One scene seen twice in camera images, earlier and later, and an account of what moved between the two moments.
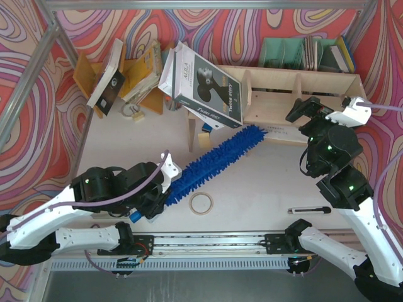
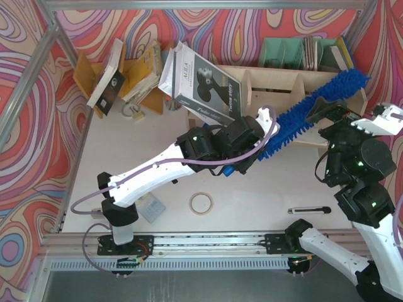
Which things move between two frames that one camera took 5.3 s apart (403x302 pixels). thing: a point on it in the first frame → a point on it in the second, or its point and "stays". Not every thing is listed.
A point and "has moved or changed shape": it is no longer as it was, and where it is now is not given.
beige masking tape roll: (199, 213) stays
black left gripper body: (159, 201) → (252, 150)
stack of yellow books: (145, 74) stays
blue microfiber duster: (198, 170) has moved or changed shape
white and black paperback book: (111, 82) stays
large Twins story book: (204, 89) stays
